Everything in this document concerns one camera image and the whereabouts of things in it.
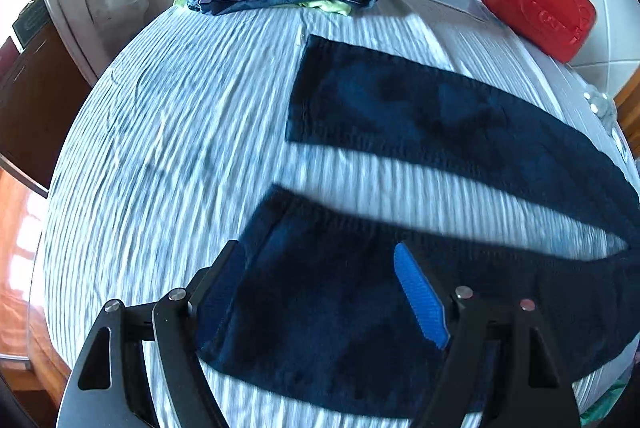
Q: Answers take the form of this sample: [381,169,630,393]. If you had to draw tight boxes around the grey plush toy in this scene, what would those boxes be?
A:
[582,84,617,134]

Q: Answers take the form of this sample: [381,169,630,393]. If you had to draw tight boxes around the striped white bed sheet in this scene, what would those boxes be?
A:
[41,0,640,428]

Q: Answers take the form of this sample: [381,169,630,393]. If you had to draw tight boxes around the dark blue jeans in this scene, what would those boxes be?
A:
[195,36,639,418]

